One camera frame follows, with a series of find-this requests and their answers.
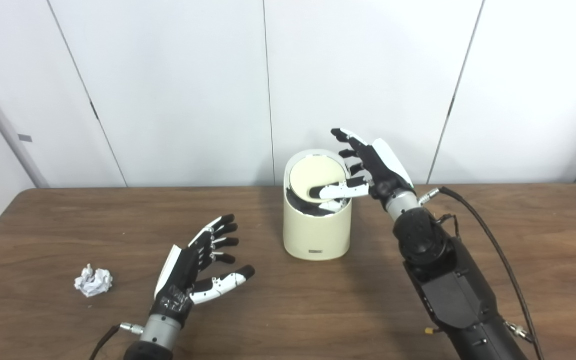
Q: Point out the gray wall corner post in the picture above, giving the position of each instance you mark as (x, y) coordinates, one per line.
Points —
(13, 130)

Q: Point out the small gray wall tag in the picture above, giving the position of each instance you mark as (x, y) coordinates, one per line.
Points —
(25, 138)

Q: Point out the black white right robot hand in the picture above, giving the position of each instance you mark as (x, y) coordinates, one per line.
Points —
(380, 170)

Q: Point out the white paper ball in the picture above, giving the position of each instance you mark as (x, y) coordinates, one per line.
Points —
(94, 282)

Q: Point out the cream-colored cylindrical bin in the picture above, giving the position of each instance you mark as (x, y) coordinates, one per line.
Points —
(315, 235)

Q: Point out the cream round bin lid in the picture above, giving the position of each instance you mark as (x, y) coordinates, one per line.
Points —
(313, 172)

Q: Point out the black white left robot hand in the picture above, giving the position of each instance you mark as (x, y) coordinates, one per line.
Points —
(180, 272)

